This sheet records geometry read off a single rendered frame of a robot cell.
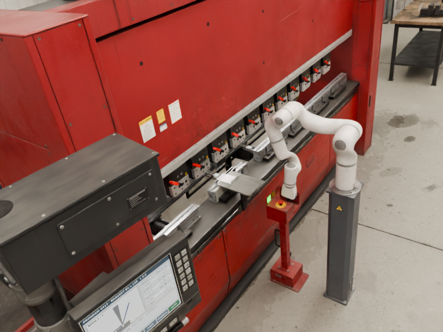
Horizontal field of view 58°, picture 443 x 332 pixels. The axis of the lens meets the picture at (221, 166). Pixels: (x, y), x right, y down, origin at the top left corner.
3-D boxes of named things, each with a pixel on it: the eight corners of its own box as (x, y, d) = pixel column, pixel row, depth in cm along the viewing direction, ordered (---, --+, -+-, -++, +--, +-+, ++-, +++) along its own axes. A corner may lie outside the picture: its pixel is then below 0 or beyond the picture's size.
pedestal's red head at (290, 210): (287, 225, 277) (285, 205, 267) (266, 218, 285) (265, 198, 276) (300, 209, 290) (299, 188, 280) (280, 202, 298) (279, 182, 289)
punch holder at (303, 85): (302, 92, 333) (302, 73, 324) (293, 91, 338) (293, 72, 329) (310, 85, 343) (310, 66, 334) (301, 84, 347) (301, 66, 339)
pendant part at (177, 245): (108, 387, 136) (74, 321, 117) (90, 365, 144) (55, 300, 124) (203, 301, 161) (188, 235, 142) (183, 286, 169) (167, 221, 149)
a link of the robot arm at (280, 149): (279, 132, 273) (294, 170, 283) (267, 143, 263) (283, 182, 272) (290, 130, 267) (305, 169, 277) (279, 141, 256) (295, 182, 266)
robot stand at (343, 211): (354, 288, 305) (364, 182, 251) (346, 305, 294) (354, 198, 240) (332, 279, 315) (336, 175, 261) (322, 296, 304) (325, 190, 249)
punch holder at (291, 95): (291, 101, 321) (290, 82, 312) (281, 100, 325) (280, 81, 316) (299, 94, 330) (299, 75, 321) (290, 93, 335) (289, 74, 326)
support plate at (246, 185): (249, 196, 255) (249, 195, 254) (216, 185, 269) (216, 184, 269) (264, 182, 266) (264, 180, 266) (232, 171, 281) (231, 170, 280)
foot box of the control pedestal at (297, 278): (298, 293, 309) (298, 282, 302) (269, 280, 322) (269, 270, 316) (309, 275, 321) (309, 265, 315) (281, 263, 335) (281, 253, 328)
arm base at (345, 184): (365, 182, 251) (368, 157, 241) (354, 199, 239) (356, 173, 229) (336, 174, 261) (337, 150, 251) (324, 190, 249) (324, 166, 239)
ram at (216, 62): (120, 211, 201) (68, 54, 158) (110, 206, 205) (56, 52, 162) (351, 35, 391) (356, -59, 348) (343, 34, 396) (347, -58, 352)
